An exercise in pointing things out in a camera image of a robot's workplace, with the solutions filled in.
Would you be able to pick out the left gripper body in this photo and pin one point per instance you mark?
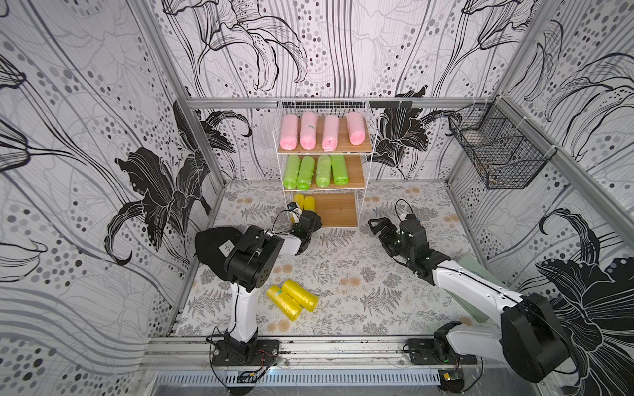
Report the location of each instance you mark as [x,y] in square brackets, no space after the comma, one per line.
[315,226]

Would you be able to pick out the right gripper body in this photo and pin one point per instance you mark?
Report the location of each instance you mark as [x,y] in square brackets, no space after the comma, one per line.
[392,238]

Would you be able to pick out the yellow trash bag roll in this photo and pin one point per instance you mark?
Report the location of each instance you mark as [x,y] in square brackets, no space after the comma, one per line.
[299,200]
[304,298]
[309,203]
[284,302]

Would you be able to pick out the green trash bag roll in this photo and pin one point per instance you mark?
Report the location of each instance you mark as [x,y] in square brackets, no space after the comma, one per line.
[339,169]
[323,172]
[306,173]
[291,172]

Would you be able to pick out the pink trash bag roll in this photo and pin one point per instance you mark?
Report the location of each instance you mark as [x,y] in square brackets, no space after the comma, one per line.
[330,133]
[308,130]
[356,128]
[289,132]

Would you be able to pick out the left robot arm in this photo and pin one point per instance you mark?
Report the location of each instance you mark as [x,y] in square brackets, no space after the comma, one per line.
[249,259]

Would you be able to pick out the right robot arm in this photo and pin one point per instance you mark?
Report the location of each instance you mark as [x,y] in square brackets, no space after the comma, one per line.
[528,335]

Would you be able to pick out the green tissue box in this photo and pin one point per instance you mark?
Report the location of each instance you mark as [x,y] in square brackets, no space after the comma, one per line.
[469,291]

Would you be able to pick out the black baseball cap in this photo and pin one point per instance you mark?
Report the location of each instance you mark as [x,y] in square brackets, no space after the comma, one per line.
[208,248]

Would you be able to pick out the white wire wooden shelf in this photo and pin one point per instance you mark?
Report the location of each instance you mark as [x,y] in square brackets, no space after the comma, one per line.
[338,206]

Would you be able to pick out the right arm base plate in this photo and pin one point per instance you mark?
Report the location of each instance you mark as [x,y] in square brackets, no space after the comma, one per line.
[434,351]

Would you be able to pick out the black wire wall basket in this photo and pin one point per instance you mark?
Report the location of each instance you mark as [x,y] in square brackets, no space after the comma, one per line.
[501,153]

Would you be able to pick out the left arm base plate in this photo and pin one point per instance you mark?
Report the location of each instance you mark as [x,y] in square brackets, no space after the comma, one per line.
[258,353]

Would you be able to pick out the white slotted cable duct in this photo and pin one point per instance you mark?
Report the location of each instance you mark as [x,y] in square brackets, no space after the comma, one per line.
[277,377]

